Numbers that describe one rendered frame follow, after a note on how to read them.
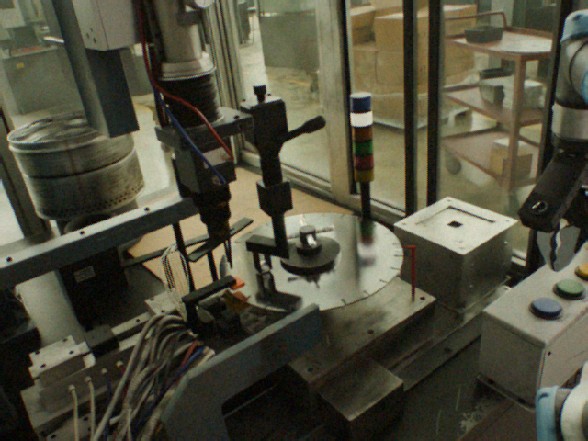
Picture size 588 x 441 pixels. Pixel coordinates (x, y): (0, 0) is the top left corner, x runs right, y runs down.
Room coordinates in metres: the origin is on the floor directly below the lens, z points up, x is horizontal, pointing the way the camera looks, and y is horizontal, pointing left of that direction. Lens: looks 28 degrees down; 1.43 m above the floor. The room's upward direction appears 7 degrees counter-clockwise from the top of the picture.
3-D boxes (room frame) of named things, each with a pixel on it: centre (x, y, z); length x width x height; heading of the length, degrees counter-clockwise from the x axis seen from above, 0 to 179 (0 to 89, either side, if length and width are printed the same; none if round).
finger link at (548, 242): (0.65, -0.38, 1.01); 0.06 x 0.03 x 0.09; 123
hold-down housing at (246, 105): (0.73, 0.03, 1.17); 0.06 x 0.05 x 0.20; 115
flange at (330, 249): (0.79, -0.01, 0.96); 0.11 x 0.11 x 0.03
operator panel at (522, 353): (0.67, -0.42, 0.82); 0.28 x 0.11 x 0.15; 124
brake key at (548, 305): (0.62, -0.37, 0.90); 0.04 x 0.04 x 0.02
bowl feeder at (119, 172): (1.33, 0.56, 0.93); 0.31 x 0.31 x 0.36
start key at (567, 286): (0.66, -0.43, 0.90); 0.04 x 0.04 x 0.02
